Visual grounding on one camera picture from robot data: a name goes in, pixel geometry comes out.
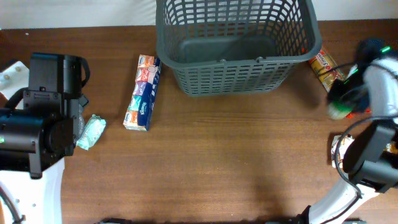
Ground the grey plastic basket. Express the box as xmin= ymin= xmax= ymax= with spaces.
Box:
xmin=155 ymin=0 xmax=322 ymax=96

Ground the green wet wipes pack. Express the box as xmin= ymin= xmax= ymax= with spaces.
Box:
xmin=76 ymin=114 xmax=106 ymax=151

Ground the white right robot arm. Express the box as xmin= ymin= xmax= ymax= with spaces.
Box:
xmin=289 ymin=39 xmax=397 ymax=224

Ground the green lid spice jar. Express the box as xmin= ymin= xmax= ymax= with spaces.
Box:
xmin=328 ymin=101 xmax=354 ymax=120

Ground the Kleenex tissue multipack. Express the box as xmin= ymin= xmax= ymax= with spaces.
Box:
xmin=123 ymin=55 xmax=162 ymax=131

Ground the spaghetti pasta packet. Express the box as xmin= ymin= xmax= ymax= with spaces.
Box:
xmin=301 ymin=45 xmax=372 ymax=119

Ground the beige snack bag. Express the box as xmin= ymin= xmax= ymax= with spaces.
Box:
xmin=330 ymin=133 xmax=398 ymax=169

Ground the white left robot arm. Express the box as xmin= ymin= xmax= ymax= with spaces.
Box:
xmin=1 ymin=53 xmax=91 ymax=223

